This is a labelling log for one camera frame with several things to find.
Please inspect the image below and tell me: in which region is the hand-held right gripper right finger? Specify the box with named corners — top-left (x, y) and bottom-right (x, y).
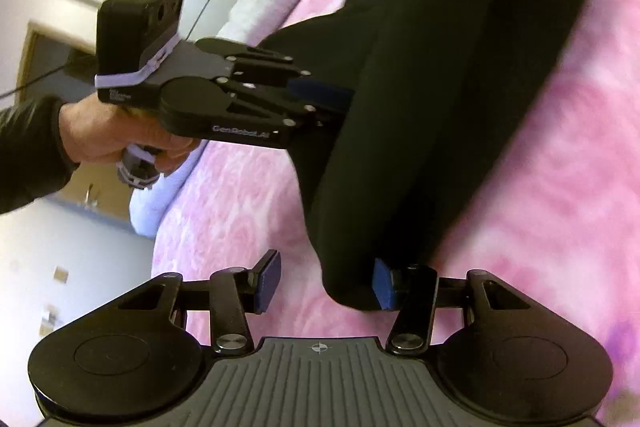
top-left (374, 258), bottom-right (532, 354)

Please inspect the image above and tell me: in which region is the brown wooden doorway frame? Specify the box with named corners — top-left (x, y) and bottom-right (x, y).
top-left (25, 21), bottom-right (101, 82)

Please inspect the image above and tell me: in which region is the black cable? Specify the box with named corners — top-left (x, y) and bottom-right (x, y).
top-left (0, 57), bottom-right (98, 100)

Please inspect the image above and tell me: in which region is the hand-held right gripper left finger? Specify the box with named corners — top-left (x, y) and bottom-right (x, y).
top-left (117, 249), bottom-right (282, 354)

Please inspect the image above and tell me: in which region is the person's left hand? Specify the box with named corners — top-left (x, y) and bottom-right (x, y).
top-left (57, 94), bottom-right (202, 176)

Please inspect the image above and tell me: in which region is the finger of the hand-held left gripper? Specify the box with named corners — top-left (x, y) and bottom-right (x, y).
top-left (227, 49), bottom-right (355, 112)
top-left (227, 92), bottom-right (346, 132)

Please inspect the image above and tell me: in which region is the black garment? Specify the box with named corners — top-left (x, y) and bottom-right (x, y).
top-left (257, 0), bottom-right (601, 313)

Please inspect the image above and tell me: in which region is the pink floral blanket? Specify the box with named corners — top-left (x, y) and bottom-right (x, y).
top-left (150, 0), bottom-right (640, 408)

